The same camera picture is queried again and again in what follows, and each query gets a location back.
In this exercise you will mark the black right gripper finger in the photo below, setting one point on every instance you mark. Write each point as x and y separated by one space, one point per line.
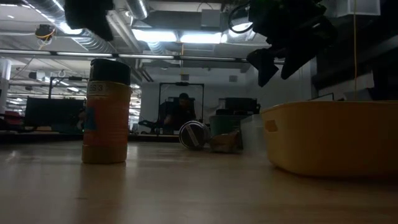
265 67
308 46

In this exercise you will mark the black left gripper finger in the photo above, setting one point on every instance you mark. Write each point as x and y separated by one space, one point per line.
107 31

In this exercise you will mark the brown spice packet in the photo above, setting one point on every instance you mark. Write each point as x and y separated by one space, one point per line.
225 143

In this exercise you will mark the tall orange spice jar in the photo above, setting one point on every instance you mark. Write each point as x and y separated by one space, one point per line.
105 124

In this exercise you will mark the grey label spice jar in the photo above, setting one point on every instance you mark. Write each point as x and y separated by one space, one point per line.
192 135

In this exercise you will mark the clear plastic bin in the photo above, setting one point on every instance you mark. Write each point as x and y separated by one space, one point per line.
253 133

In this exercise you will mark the teal plastic bin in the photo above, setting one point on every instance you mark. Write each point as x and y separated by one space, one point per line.
224 124

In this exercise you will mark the person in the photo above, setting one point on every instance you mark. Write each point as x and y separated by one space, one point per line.
183 109

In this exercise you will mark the small yellow plastic bin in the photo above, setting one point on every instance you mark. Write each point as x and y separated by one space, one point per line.
329 140

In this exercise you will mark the red crate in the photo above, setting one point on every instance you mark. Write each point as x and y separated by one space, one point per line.
12 117

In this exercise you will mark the silver ventilation duct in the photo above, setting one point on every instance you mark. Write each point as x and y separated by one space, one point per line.
99 46

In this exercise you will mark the long horizontal metal rail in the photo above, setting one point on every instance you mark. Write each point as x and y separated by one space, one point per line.
140 56

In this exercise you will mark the black gantry frame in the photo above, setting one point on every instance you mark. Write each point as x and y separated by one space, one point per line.
74 78
181 83

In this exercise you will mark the black table frame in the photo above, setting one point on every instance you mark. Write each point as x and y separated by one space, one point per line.
46 137

